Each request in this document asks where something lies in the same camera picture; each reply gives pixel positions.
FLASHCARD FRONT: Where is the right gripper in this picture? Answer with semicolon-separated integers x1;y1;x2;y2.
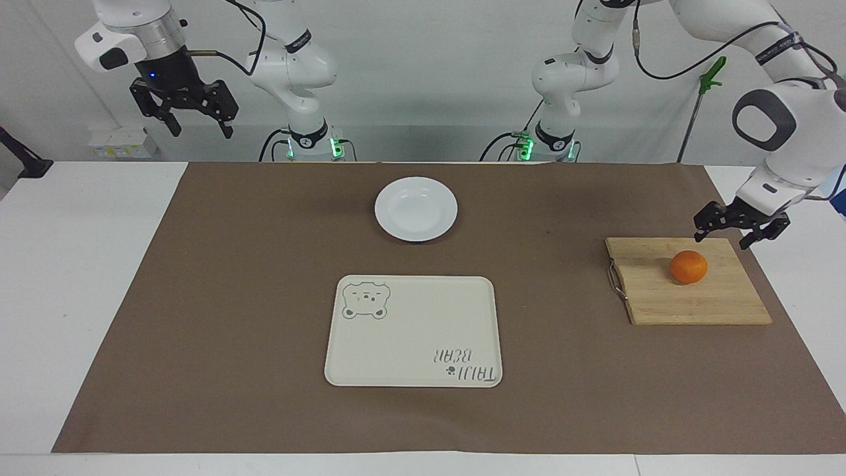
130;47;239;139

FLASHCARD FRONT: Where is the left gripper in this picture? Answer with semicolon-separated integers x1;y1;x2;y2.
693;196;792;251

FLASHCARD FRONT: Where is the orange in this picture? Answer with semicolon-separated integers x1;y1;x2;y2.
670;250;709;285

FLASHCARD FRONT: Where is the white round plate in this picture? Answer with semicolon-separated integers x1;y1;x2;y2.
374;177;459;243

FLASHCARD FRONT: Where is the small white box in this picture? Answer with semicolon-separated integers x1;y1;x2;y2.
88;127;160;159

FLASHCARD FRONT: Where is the wooden cutting board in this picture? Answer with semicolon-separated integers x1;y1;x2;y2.
605;237;773;326

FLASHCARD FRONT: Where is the blue object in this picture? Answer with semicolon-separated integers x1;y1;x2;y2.
829;164;846;218

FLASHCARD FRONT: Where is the metal pole with green grip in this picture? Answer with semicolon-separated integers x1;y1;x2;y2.
677;56;728;163

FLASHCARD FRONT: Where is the black stand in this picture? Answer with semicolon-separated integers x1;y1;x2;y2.
0;126;54;180

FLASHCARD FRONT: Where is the cream tray with bear print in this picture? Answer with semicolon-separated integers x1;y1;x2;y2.
324;275;503;388

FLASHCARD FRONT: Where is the black cable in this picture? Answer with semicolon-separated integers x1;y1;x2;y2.
258;128;291;163
632;0;794;81
184;0;268;77
479;98;547;163

